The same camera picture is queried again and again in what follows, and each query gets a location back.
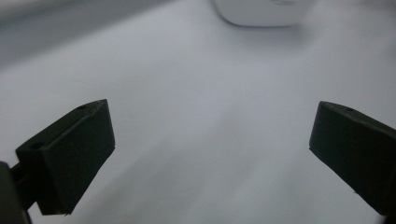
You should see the white rounded container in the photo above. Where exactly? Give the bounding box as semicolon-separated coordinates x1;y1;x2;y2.
212;0;309;28

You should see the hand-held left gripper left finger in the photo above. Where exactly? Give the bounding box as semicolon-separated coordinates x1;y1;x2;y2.
10;98;117;217

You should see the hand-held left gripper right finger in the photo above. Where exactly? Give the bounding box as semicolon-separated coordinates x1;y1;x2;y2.
308;100;396;217

